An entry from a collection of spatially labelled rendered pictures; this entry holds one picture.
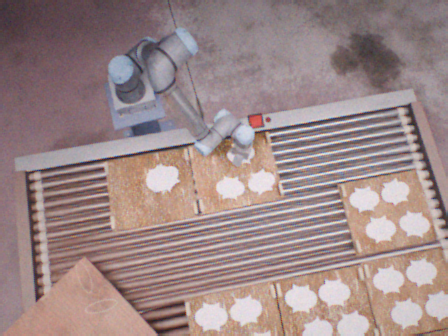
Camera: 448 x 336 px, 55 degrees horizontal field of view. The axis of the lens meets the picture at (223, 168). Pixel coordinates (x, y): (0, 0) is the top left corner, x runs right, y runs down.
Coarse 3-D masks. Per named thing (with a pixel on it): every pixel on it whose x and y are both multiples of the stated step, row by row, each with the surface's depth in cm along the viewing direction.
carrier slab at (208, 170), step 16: (224, 144) 214; (256, 144) 215; (192, 160) 212; (208, 160) 212; (224, 160) 212; (256, 160) 213; (272, 160) 213; (208, 176) 210; (240, 176) 210; (208, 192) 208; (256, 192) 208; (272, 192) 209; (208, 208) 206; (224, 208) 206
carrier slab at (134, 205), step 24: (120, 168) 210; (144, 168) 210; (120, 192) 206; (144, 192) 207; (168, 192) 207; (192, 192) 207; (120, 216) 203; (144, 216) 204; (168, 216) 204; (192, 216) 204
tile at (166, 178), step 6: (162, 168) 203; (168, 168) 203; (174, 168) 203; (156, 174) 202; (162, 174) 202; (168, 174) 202; (174, 174) 202; (156, 180) 201; (162, 180) 202; (168, 180) 202; (174, 180) 202; (156, 186) 201; (162, 186) 201; (168, 186) 201
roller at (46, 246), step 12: (312, 192) 212; (324, 192) 211; (336, 192) 211; (264, 204) 209; (276, 204) 209; (288, 204) 210; (204, 216) 206; (216, 216) 207; (228, 216) 208; (144, 228) 204; (156, 228) 205; (60, 240) 202; (72, 240) 201; (84, 240) 202; (96, 240) 203; (36, 252) 201
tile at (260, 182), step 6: (252, 174) 210; (258, 174) 210; (264, 174) 210; (270, 174) 210; (252, 180) 209; (258, 180) 209; (264, 180) 209; (270, 180) 209; (252, 186) 208; (258, 186) 208; (264, 186) 208; (270, 186) 208; (258, 192) 208
